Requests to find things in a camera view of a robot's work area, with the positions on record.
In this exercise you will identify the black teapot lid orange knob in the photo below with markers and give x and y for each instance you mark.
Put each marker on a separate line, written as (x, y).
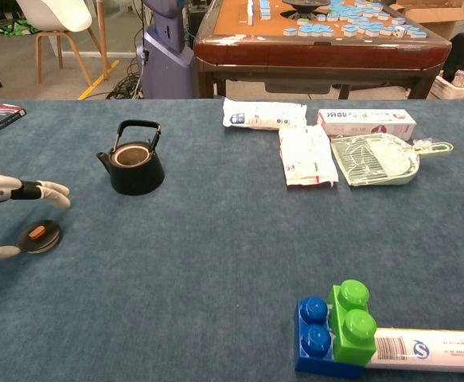
(48, 237)

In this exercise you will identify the black cast iron teapot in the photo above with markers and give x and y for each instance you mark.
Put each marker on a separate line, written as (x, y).
(136, 179)

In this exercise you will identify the green fabric item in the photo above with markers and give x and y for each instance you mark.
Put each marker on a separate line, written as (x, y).
(16, 28)

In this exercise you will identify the white chair wooden legs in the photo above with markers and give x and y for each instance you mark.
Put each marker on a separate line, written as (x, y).
(52, 16)

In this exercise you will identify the blue purple machine base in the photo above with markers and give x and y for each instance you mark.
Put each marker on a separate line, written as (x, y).
(168, 67)

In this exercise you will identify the blue felt tablecloth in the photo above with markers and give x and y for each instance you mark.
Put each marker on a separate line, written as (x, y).
(215, 258)

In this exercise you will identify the white plastic pouch blue logo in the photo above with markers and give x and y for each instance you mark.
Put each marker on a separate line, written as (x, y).
(263, 115)

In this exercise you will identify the upright mahjong tile stack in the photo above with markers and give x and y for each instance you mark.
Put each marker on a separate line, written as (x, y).
(250, 12)

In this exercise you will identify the white packet red print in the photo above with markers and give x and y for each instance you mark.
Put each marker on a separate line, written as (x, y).
(307, 159)

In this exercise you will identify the brown mahjong table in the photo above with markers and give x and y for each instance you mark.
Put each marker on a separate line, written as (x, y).
(315, 55)

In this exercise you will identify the blue toy building block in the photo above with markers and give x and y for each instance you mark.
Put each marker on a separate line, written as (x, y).
(311, 342)

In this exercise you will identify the black round dish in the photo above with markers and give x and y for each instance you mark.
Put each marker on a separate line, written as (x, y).
(305, 5)

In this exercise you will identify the white pink toothpaste box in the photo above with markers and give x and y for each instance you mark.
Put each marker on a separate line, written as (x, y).
(367, 121)

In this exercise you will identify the green dustpan in plastic bag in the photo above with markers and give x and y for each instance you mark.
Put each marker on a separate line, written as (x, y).
(375, 163)

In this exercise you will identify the green toy building block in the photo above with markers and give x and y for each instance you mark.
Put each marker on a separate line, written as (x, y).
(355, 326)

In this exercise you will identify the white plastic basket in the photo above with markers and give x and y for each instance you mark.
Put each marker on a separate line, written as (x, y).
(454, 92)

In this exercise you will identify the brown cardboard box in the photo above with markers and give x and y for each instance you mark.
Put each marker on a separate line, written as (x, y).
(434, 16)

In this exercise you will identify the white cardboard tube box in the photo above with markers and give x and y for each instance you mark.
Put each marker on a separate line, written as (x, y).
(446, 350)

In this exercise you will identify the small colourful carton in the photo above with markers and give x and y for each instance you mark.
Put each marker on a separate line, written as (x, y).
(462, 77)

